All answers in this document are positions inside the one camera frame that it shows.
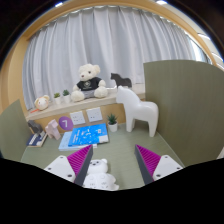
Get white wall socket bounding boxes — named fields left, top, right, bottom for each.
left=86, top=106, right=104, bottom=123
left=69, top=110, right=87, bottom=126

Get dark navy book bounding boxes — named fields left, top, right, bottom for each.
left=26, top=130, right=49, bottom=148

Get ceiling lights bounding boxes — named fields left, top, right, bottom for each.
left=54, top=0, right=169, bottom=8

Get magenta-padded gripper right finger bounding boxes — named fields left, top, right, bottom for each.
left=134, top=143, right=184, bottom=185

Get light blue book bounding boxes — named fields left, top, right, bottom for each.
left=58, top=130, right=98, bottom=152

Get pink horse figurine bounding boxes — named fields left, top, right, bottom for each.
left=44, top=118, right=62, bottom=141

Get white bear-shaped power strip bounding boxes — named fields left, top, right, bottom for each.
left=82, top=158, right=120, bottom=192

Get grey curtain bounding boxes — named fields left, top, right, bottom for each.
left=21, top=4, right=212, bottom=111

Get beige window ledge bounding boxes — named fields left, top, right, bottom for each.
left=25, top=83, right=147, bottom=123

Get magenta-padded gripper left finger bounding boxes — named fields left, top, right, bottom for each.
left=43, top=143, right=94, bottom=187

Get green partition panel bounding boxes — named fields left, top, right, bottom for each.
left=143, top=59, right=224, bottom=168
left=0, top=98, right=30, bottom=163

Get small potted plant white pot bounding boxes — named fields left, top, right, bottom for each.
left=62, top=89, right=72, bottom=104
left=106, top=113, right=119, bottom=133
left=53, top=92, right=62, bottom=106

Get dark grey horse figurine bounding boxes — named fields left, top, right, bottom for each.
left=27, top=119, right=44, bottom=135

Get cream teddy bear black shirt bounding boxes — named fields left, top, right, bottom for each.
left=70, top=63, right=109, bottom=103

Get black horse figurine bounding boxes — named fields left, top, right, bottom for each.
left=110, top=72, right=133, bottom=89

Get large white horse figurine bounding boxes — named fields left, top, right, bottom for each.
left=115, top=85, right=160, bottom=138

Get small cream plush toy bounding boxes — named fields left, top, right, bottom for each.
left=33, top=94, right=51, bottom=111

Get purple round number sign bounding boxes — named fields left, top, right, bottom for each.
left=58, top=115, right=74, bottom=132

